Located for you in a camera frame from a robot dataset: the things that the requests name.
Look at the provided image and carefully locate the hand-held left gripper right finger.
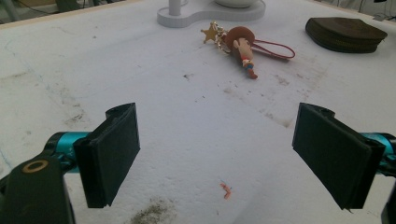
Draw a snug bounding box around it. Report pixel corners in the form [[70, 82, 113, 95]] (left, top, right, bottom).
[[291, 102, 396, 211]]

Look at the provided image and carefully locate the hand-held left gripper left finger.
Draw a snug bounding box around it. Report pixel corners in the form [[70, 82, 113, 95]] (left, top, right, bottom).
[[45, 102, 141, 209]]

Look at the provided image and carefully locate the cowboy doll keychain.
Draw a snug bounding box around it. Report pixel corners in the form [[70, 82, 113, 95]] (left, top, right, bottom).
[[200, 21, 296, 80]]

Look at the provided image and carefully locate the small orange scrap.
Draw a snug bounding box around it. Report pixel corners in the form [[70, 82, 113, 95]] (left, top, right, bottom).
[[219, 182, 233, 201]]

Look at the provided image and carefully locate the dark brown pouch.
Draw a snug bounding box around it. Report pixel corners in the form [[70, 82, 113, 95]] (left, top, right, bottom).
[[304, 17, 389, 54]]

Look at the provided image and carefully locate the white stand base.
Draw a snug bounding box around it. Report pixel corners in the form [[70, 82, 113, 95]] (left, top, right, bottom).
[[156, 0, 267, 29]]

